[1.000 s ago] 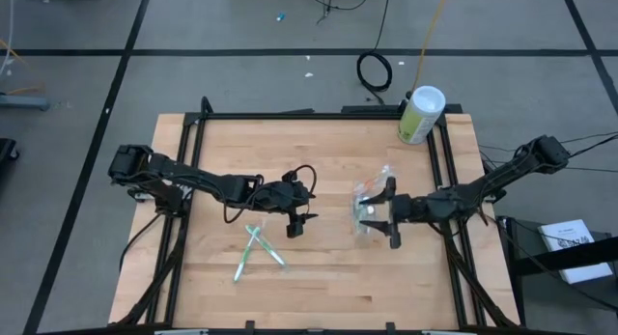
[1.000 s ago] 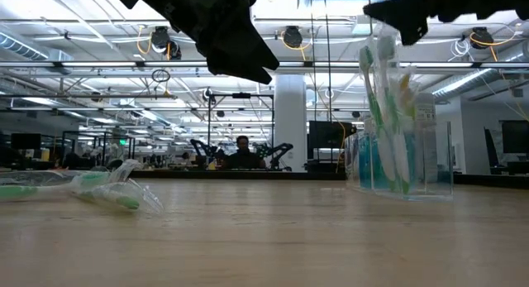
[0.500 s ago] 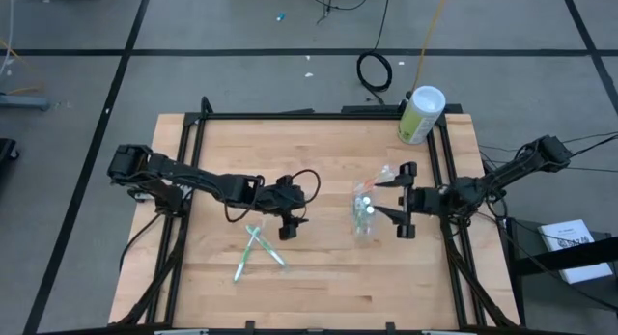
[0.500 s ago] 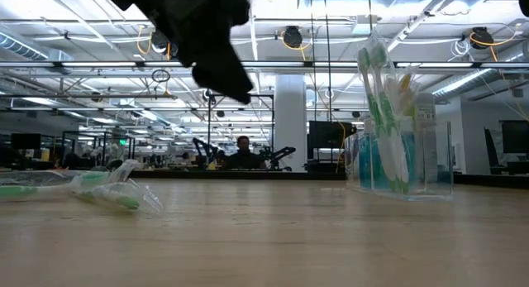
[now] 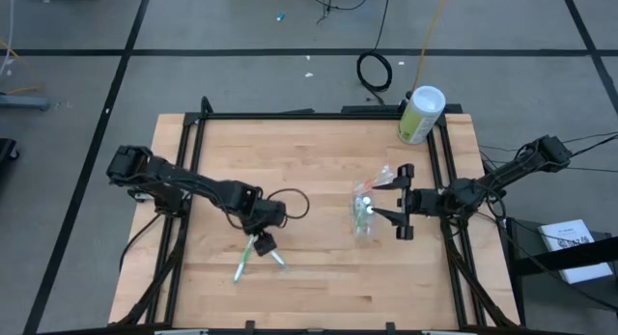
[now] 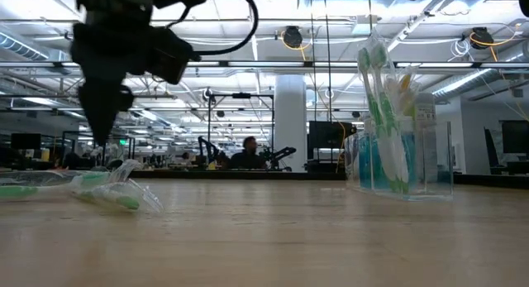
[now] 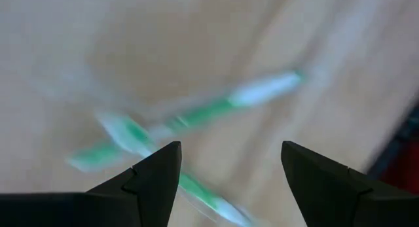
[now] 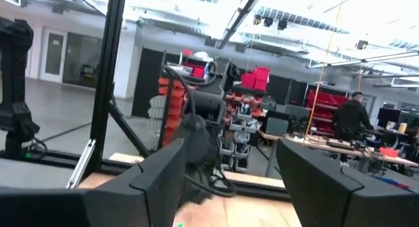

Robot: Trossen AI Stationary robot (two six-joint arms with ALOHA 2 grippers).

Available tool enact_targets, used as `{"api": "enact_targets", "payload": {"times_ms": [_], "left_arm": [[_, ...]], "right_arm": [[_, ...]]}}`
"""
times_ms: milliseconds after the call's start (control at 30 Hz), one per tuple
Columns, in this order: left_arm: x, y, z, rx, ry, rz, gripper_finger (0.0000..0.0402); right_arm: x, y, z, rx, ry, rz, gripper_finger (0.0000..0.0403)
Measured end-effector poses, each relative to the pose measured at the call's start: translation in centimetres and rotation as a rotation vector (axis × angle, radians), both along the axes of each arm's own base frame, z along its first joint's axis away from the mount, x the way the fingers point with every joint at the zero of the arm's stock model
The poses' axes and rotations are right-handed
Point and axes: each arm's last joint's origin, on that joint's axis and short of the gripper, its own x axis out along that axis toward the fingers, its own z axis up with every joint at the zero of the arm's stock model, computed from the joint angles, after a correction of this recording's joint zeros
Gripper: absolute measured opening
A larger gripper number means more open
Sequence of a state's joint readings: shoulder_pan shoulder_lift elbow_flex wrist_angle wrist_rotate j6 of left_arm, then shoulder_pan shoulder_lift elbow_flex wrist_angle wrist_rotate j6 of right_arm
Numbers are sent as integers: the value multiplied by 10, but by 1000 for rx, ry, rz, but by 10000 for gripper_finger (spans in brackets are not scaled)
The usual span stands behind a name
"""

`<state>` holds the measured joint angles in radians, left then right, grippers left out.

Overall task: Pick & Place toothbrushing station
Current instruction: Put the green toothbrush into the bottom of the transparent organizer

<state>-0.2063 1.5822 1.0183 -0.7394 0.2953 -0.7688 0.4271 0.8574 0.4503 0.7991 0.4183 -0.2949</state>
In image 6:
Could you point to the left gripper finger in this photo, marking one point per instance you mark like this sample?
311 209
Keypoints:
103 109

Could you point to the green white bagged toothbrush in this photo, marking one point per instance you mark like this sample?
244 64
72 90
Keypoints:
379 57
364 61
16 192
128 202

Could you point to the blue mouthwash bottle white cap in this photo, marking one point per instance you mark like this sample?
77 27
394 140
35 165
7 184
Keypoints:
368 167
410 154

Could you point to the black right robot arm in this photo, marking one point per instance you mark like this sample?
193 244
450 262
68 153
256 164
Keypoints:
524 1

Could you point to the black monitor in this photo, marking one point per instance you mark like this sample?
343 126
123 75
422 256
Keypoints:
25 141
514 137

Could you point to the green white wipes canister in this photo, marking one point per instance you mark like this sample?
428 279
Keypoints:
425 109

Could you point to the person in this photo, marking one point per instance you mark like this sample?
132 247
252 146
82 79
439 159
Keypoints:
248 159

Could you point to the black cabinet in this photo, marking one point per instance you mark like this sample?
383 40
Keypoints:
328 134

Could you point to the white square pillar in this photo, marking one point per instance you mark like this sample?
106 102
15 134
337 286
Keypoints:
290 121

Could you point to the black metal workstation frame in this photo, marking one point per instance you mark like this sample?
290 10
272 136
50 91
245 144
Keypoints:
124 134
241 95

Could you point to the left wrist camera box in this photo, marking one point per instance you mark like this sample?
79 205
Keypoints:
169 55

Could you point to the silver ventilation duct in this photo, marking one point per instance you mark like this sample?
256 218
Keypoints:
475 78
20 47

